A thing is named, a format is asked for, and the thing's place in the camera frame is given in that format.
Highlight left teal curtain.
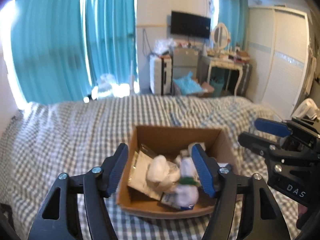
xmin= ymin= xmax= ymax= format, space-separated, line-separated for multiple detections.
xmin=11 ymin=0 xmax=91 ymax=105

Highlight right teal curtain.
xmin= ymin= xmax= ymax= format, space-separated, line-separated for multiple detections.
xmin=218 ymin=0 xmax=249 ymax=50

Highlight brown cardboard box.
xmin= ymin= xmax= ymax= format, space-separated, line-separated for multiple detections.
xmin=116 ymin=126 xmax=238 ymax=219

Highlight oval vanity mirror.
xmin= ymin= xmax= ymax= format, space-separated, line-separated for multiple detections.
xmin=211 ymin=23 xmax=231 ymax=50

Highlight packaged white face masks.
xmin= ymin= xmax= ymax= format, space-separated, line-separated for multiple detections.
xmin=127 ymin=151 xmax=163 ymax=200

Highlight white dressing table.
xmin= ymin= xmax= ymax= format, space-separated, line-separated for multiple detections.
xmin=199 ymin=55 xmax=253 ymax=97

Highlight white plush toy green scarf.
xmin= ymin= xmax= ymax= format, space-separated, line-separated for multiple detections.
xmin=175 ymin=157 xmax=200 ymax=210

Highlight white plastic bags by window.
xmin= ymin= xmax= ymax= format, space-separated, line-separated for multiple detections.
xmin=83 ymin=74 xmax=140 ymax=103

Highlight white wardrobe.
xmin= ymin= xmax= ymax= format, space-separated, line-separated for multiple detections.
xmin=246 ymin=6 xmax=310 ymax=119

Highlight light blue small pouch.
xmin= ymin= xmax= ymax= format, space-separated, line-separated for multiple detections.
xmin=160 ymin=193 xmax=181 ymax=210

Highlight grey cabinet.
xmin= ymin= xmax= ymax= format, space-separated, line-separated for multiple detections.
xmin=172 ymin=47 xmax=199 ymax=79

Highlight teal curtain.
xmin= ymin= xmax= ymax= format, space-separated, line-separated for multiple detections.
xmin=218 ymin=0 xmax=249 ymax=50
xmin=85 ymin=0 xmax=137 ymax=85
xmin=11 ymin=0 xmax=91 ymax=105

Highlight white suitcase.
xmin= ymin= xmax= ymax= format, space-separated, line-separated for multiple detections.
xmin=149 ymin=56 xmax=172 ymax=95

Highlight black wall television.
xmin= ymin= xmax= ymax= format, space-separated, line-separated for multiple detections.
xmin=170 ymin=11 xmax=211 ymax=39

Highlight person right hand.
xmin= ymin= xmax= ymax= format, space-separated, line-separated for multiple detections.
xmin=298 ymin=204 xmax=308 ymax=217

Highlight middle teal curtain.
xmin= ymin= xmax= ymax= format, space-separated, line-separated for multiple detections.
xmin=85 ymin=0 xmax=137 ymax=85

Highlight blue plastic bag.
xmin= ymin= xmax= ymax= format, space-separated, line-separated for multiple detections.
xmin=174 ymin=72 xmax=203 ymax=95

